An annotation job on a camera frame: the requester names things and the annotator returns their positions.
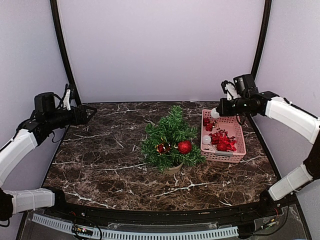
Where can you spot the white ball ornament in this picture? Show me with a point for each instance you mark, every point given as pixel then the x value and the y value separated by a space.
pixel 206 140
pixel 214 113

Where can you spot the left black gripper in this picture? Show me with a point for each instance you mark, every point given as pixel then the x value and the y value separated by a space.
pixel 83 119

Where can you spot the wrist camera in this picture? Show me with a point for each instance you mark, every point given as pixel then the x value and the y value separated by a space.
pixel 68 96
pixel 230 90

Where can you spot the red drum ornament gold trim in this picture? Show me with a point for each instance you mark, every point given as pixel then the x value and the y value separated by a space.
pixel 163 148

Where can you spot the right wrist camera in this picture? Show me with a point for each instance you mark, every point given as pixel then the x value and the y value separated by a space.
pixel 230 90

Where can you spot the small green christmas tree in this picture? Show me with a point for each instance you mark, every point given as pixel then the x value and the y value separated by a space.
pixel 172 128

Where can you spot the pink plastic basket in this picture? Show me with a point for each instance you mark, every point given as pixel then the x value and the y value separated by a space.
pixel 231 124

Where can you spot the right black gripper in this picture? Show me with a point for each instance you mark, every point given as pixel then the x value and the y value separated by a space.
pixel 224 110

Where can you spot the black frame pole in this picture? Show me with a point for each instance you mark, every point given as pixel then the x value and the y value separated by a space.
pixel 62 47
pixel 259 49

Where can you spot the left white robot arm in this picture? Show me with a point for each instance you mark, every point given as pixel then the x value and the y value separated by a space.
pixel 30 134

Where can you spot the left black frame pole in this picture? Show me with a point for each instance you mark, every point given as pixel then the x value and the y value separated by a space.
pixel 62 47

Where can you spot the right black frame pole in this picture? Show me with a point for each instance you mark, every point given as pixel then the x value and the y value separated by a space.
pixel 259 49

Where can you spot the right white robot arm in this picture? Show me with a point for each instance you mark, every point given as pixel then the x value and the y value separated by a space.
pixel 304 127

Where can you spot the red ball ornament cluster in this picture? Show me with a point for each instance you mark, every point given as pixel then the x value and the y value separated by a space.
pixel 219 136

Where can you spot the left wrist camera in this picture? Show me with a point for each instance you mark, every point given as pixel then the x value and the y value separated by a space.
pixel 68 96

